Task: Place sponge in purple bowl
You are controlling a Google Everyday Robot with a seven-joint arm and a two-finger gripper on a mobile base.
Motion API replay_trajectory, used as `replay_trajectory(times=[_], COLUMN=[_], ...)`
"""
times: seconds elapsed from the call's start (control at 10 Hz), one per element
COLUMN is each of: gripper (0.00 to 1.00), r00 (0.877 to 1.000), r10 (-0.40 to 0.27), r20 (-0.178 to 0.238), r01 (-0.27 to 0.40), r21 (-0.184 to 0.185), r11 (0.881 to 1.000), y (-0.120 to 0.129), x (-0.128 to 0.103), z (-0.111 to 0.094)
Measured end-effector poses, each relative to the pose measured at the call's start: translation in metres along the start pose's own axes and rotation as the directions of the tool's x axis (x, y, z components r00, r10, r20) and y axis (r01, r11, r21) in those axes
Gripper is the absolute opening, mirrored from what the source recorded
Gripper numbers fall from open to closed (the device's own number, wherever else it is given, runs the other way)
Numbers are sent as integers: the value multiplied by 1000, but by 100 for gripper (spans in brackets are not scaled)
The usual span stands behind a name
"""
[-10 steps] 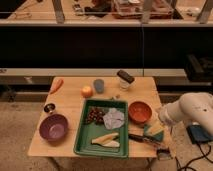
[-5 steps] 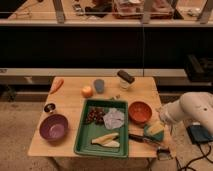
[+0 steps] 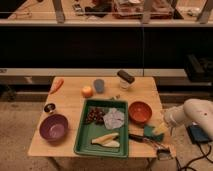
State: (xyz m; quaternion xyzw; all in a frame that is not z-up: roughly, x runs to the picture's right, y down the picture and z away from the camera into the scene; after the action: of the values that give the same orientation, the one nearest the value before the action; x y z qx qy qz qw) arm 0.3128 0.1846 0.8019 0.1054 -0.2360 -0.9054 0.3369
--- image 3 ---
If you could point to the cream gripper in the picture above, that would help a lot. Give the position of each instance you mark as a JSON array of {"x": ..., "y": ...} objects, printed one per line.
[{"x": 162, "y": 128}]

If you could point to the teal green sponge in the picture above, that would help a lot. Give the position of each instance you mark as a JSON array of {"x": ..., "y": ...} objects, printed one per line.
[{"x": 148, "y": 133}]

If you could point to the orange red bowl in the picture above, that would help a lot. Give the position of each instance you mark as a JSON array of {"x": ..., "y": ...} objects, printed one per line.
[{"x": 140, "y": 112}]

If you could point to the purple bowl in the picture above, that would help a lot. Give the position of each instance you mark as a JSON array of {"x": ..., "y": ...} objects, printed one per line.
[{"x": 54, "y": 127}]

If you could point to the blue black power box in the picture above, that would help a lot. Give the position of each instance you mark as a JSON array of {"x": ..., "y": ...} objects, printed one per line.
[{"x": 197, "y": 135}]

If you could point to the crumpled grey cloth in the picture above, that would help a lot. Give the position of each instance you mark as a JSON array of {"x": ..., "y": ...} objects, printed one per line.
[{"x": 113, "y": 119}]

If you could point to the green plastic tray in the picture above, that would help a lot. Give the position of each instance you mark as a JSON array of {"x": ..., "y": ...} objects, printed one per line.
[{"x": 89, "y": 131}]

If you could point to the bunch of dark grapes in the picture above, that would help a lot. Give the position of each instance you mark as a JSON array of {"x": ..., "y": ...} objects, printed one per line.
[{"x": 95, "y": 115}]

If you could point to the blue grey cup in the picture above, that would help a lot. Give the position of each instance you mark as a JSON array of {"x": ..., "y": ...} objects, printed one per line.
[{"x": 99, "y": 85}]

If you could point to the orange apple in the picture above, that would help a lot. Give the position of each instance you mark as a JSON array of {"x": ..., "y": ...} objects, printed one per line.
[{"x": 87, "y": 92}]

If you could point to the orange carrot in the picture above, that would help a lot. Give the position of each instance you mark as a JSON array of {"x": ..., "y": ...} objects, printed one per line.
[{"x": 56, "y": 85}]

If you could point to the small metal tin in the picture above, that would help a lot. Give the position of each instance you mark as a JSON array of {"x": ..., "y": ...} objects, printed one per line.
[{"x": 49, "y": 108}]

